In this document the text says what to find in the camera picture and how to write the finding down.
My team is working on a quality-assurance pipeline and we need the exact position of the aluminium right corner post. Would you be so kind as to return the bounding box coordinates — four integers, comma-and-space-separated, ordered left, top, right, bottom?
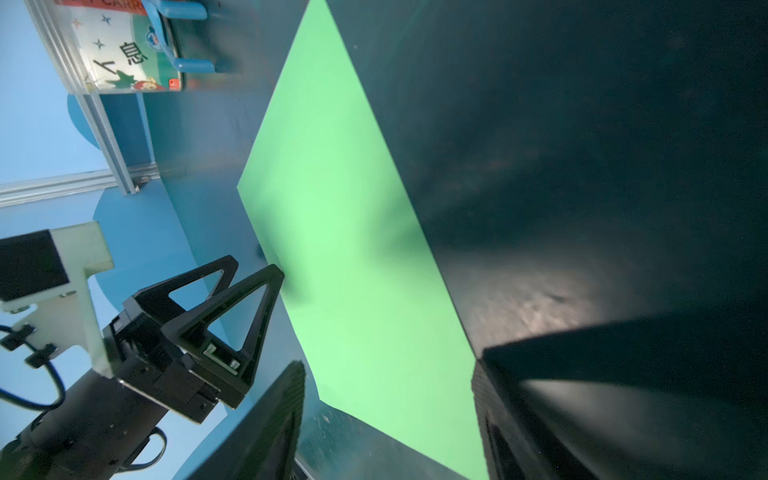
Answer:
25, 1, 140, 195

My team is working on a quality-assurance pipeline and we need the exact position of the carrot snack jar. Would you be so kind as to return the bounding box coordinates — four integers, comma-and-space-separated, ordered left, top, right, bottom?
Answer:
52, 1, 183, 94

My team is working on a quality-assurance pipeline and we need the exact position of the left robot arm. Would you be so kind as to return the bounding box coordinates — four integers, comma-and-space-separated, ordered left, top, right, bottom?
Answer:
1, 256, 284, 479

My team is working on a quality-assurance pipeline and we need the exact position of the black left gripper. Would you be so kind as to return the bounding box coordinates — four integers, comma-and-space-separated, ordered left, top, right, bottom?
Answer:
103, 255, 284, 424

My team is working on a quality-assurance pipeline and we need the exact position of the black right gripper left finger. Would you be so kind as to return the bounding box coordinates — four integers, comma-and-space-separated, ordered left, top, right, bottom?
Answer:
190, 361, 306, 480

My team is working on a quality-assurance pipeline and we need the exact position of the green square paper sheet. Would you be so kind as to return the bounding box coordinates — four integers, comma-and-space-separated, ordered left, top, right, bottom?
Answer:
238, 1, 487, 479

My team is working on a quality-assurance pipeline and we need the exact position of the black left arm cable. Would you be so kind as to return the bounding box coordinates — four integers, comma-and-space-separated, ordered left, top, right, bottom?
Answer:
0, 323, 67, 413

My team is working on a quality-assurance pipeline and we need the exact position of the blue garden hand rake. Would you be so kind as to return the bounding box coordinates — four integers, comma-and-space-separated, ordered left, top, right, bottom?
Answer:
141, 0, 216, 74

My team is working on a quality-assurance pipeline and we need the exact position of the aluminium back frame rail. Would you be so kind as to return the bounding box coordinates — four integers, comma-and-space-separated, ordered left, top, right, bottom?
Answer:
1, 169, 123, 208

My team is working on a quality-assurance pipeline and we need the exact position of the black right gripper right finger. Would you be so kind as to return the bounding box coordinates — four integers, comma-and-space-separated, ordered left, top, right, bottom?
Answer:
472, 308, 767, 479

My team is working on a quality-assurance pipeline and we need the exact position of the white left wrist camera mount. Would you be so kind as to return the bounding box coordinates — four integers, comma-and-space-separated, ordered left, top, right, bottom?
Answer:
1, 221, 114, 378

